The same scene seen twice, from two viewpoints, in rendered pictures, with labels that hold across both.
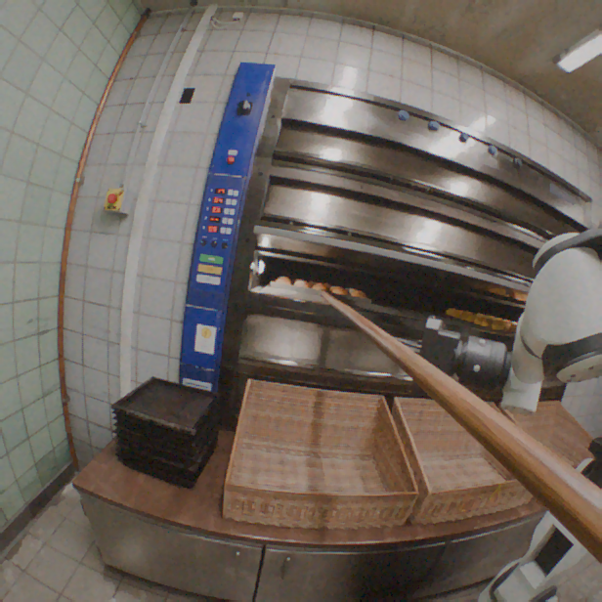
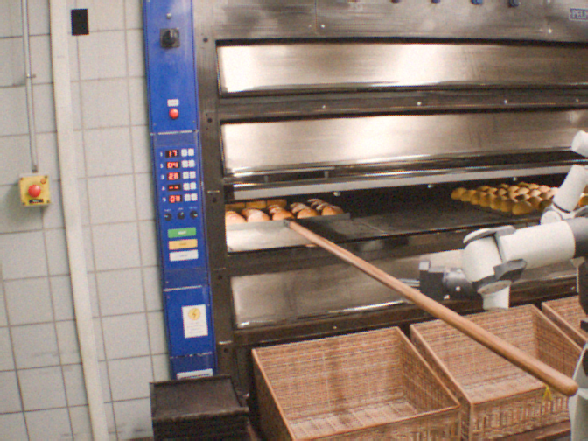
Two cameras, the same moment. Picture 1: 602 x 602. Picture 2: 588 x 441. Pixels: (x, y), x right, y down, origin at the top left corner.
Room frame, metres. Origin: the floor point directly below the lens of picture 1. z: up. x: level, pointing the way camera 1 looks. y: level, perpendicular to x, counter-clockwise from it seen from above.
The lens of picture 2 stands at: (-1.10, 0.46, 1.66)
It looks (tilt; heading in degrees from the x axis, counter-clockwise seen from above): 10 degrees down; 348
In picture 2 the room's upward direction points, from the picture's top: 3 degrees counter-clockwise
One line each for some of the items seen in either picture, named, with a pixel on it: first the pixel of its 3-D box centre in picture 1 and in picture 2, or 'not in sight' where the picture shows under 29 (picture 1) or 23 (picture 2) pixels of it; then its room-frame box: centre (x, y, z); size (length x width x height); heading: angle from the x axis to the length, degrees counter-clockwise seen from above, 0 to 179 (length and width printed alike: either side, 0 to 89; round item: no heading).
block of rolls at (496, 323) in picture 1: (494, 322); (522, 196); (1.62, -1.25, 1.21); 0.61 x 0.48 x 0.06; 3
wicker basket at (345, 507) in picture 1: (318, 451); (353, 397); (0.85, -0.14, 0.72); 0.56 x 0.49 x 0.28; 94
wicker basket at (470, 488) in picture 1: (463, 453); (505, 367); (0.88, -0.73, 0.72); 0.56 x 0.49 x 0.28; 93
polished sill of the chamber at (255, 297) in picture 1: (455, 330); (462, 233); (1.17, -0.70, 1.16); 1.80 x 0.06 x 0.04; 93
